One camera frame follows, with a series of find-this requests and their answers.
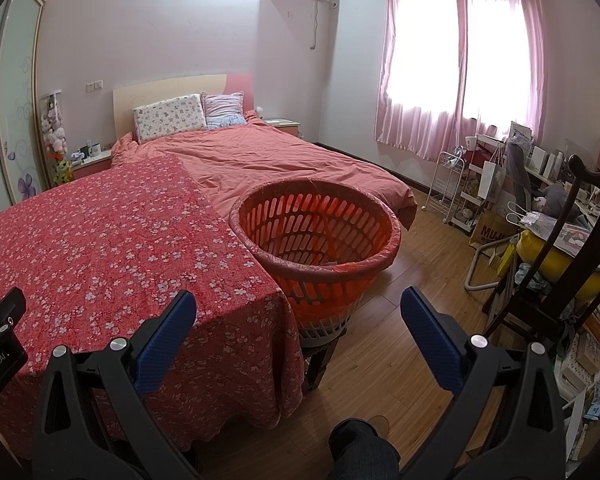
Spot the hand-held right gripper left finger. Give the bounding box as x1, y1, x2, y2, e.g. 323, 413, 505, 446
32, 290, 198, 480

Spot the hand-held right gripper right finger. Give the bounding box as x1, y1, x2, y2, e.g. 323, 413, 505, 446
400, 286, 566, 480

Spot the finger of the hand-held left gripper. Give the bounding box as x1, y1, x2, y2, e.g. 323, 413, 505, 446
0, 287, 27, 361

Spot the red plastic basket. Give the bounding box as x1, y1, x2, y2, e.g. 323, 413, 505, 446
228, 177, 402, 328

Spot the red floral tablecloth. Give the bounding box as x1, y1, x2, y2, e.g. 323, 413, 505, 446
0, 152, 306, 461

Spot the white plastic basket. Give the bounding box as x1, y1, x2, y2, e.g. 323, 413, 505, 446
296, 307, 353, 348

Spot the dark stool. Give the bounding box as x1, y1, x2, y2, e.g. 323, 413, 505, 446
300, 329, 347, 395

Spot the dark wooden chair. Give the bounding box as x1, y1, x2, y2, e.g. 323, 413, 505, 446
482, 155, 600, 361

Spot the person's leg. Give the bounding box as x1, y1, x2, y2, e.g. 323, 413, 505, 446
327, 419, 401, 480

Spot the yellow cushion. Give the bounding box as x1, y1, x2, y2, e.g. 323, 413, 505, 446
517, 230, 600, 301

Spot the stack of books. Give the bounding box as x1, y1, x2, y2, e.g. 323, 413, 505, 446
555, 300, 600, 461

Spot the yellow plush toy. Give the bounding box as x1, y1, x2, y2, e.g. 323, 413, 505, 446
54, 157, 74, 187

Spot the pink nightstand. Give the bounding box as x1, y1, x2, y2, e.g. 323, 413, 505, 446
67, 152, 113, 181
262, 117, 301, 137

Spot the cluttered desk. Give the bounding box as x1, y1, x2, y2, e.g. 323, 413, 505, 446
460, 120, 600, 241

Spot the clear tube of plush toys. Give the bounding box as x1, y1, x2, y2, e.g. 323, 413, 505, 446
39, 91, 70, 158

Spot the pink curtain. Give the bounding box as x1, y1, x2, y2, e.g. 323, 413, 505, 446
374, 0, 548, 163

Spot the wardrobe with purple flowers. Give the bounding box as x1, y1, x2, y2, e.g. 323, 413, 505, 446
0, 0, 48, 223

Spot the bed with red bedding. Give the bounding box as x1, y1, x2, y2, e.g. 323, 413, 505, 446
111, 110, 418, 233

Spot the white floral pillow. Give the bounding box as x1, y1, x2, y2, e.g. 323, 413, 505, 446
132, 93, 207, 143

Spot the pink striped pillow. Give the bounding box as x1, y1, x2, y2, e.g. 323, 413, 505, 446
201, 91, 248, 130

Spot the beige and pink headboard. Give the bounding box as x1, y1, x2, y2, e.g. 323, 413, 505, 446
112, 74, 256, 141

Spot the white metal frame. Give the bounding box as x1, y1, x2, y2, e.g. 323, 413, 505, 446
464, 237, 523, 293

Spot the white wire rack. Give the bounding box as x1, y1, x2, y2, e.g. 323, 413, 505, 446
424, 150, 466, 226

